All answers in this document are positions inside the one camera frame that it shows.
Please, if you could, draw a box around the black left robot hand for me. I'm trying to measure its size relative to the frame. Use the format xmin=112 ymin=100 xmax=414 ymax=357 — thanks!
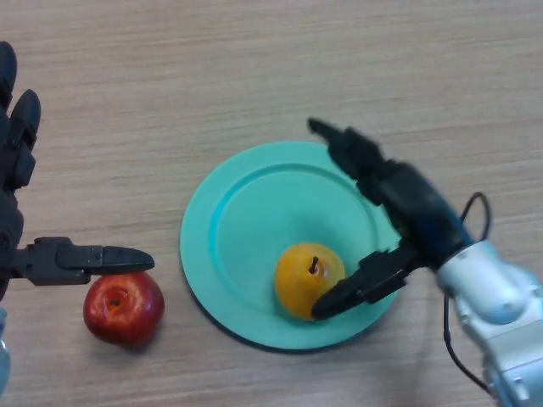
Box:
xmin=0 ymin=41 xmax=155 ymax=300

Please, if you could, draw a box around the red apple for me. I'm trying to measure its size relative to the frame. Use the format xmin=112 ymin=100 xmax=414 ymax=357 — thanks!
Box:
xmin=82 ymin=270 xmax=165 ymax=348

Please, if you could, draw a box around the yellow pear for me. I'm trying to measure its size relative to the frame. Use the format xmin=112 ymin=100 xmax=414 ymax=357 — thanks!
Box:
xmin=273 ymin=242 xmax=347 ymax=321

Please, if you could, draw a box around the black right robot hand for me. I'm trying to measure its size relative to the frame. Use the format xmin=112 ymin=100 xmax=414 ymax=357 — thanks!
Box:
xmin=306 ymin=117 xmax=474 ymax=321

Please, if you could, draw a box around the green round plate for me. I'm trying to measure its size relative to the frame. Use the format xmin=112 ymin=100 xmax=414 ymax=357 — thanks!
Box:
xmin=179 ymin=140 xmax=404 ymax=353

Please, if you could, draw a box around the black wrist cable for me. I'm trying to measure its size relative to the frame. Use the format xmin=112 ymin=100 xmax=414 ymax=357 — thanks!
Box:
xmin=442 ymin=192 xmax=491 ymax=392

